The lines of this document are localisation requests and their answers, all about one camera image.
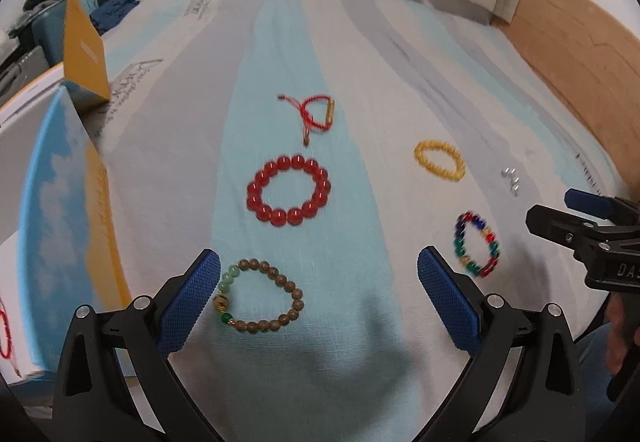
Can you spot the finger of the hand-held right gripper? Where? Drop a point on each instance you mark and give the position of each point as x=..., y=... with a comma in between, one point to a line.
x=590, y=202
x=555, y=222

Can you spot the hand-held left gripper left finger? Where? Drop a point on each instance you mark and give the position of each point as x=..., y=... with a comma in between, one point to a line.
x=187, y=307

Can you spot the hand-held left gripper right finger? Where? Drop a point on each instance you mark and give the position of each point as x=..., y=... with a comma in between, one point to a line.
x=450, y=302

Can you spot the sky print gift box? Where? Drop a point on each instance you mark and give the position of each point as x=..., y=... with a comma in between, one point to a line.
x=65, y=222

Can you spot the person's right hand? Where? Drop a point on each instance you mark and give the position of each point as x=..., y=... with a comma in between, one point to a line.
x=624, y=337

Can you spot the cluster of silver beads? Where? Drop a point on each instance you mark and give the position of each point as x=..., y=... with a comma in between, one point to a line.
x=511, y=181

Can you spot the person's leg in jeans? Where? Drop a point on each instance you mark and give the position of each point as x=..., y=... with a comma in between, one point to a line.
x=592, y=362

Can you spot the striped bed sheet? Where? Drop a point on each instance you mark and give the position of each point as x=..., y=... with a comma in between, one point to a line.
x=360, y=72

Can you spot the yellow box lid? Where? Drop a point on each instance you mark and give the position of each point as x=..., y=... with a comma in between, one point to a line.
x=82, y=52

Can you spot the grey box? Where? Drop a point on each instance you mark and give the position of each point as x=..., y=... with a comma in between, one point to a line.
x=22, y=72

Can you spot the dark blue clothing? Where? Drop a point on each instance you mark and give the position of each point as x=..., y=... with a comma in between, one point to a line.
x=112, y=14

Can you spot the teal suitcase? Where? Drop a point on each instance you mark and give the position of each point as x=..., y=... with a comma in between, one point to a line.
x=47, y=34

